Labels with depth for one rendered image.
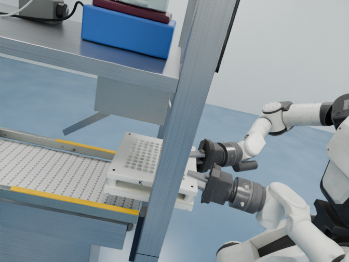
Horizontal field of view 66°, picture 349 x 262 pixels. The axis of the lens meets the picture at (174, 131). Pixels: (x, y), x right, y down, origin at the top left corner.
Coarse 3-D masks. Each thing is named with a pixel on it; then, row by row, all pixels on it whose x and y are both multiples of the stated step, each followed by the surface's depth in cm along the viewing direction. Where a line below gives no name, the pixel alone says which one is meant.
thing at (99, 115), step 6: (96, 114) 91; (102, 114) 89; (108, 114) 87; (84, 120) 96; (90, 120) 94; (96, 120) 92; (72, 126) 102; (78, 126) 99; (84, 126) 97; (66, 132) 105; (72, 132) 103
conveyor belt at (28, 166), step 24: (0, 144) 91; (24, 144) 94; (0, 168) 81; (24, 168) 83; (48, 168) 86; (72, 168) 88; (96, 168) 91; (48, 192) 77; (72, 192) 79; (96, 192) 81
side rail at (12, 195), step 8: (0, 192) 70; (8, 192) 70; (16, 192) 69; (16, 200) 71; (24, 200) 70; (32, 200) 70; (40, 200) 70; (48, 200) 70; (56, 200) 70; (64, 208) 71; (72, 208) 71; (80, 208) 71; (88, 208) 71; (96, 208) 71; (104, 208) 71; (104, 216) 72; (112, 216) 72; (120, 216) 72; (128, 216) 72; (136, 216) 72
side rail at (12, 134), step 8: (0, 128) 93; (8, 128) 94; (0, 136) 94; (8, 136) 94; (16, 136) 94; (24, 136) 94; (32, 136) 93; (40, 136) 94; (40, 144) 95; (48, 144) 95; (56, 144) 94; (64, 144) 94; (80, 152) 96; (88, 152) 96; (96, 152) 96; (104, 152) 95
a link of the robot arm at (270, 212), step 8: (256, 184) 74; (256, 192) 72; (264, 192) 74; (256, 200) 71; (264, 200) 72; (272, 200) 71; (248, 208) 72; (256, 208) 72; (264, 208) 72; (272, 208) 72; (280, 208) 72; (256, 216) 77; (264, 216) 73; (272, 216) 73; (280, 216) 73; (264, 224) 74; (272, 224) 74
